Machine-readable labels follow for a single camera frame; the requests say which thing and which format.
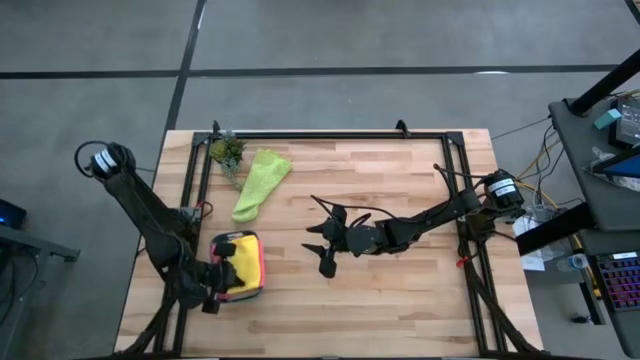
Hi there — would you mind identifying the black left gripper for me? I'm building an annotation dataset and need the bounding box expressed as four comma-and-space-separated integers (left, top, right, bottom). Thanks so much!
197, 259, 246, 301

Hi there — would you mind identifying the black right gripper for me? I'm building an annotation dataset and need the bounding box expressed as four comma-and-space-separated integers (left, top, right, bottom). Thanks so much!
301, 217, 354, 259

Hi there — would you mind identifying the yellow microfiber towel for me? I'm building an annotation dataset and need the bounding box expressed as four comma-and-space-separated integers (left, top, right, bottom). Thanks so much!
227, 233, 263, 296

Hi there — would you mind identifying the pink microfiber towel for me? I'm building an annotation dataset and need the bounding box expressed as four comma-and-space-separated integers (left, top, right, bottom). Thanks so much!
209, 230, 267, 302

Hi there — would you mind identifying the lime green microfiber towel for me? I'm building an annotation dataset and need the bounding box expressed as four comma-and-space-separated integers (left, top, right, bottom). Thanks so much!
231, 148, 294, 224

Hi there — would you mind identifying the teal plastic bin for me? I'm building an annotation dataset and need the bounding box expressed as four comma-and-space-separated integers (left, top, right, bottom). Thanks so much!
209, 229, 267, 305

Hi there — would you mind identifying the green artificial plant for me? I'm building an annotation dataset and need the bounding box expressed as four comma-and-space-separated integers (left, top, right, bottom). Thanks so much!
208, 130, 248, 191

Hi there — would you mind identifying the grey metal table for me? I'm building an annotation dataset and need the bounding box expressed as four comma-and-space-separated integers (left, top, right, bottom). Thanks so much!
0, 224, 81, 351

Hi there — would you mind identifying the white paper sheet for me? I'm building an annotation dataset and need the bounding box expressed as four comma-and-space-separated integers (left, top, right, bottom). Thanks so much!
512, 214, 547, 273

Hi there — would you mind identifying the black device blue light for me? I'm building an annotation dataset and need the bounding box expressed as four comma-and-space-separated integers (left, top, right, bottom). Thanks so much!
0, 198, 28, 231

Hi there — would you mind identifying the clear plastic bottle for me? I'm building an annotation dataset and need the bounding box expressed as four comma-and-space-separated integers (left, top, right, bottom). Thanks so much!
556, 252, 592, 274

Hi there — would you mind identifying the dark grey desk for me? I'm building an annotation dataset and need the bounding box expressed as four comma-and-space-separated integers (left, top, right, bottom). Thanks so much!
514, 94, 640, 359

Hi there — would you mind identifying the backlit keyboard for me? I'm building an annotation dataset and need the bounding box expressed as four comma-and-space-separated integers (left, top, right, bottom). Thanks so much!
594, 251, 640, 315

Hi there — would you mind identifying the small teal box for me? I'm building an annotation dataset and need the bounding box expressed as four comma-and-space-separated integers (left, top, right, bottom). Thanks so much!
593, 108, 623, 131

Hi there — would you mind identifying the tablet with blue screen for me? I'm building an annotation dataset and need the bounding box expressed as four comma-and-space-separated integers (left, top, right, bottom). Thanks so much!
592, 148, 640, 180

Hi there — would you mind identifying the black pole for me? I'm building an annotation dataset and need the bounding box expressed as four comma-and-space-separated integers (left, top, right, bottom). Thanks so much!
569, 47, 640, 117

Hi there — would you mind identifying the black electronic device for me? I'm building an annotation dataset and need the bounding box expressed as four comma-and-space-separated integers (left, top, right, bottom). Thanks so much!
613, 96, 640, 150

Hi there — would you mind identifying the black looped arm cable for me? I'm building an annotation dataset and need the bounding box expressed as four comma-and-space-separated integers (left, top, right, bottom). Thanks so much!
309, 194, 401, 224

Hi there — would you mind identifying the black metal table frame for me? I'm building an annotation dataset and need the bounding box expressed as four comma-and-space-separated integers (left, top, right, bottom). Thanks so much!
113, 119, 546, 360

